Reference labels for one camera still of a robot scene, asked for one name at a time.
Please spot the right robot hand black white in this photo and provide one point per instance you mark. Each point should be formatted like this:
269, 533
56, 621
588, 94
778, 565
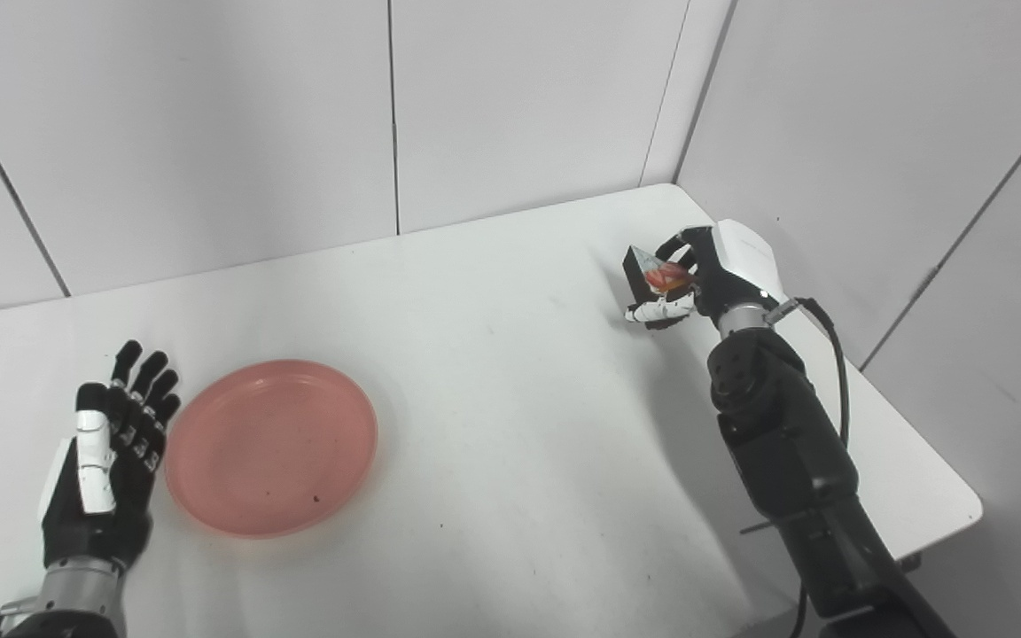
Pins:
736, 266

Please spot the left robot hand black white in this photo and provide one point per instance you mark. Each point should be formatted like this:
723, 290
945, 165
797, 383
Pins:
98, 505

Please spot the pink round plate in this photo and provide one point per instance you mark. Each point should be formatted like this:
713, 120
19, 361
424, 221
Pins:
269, 447

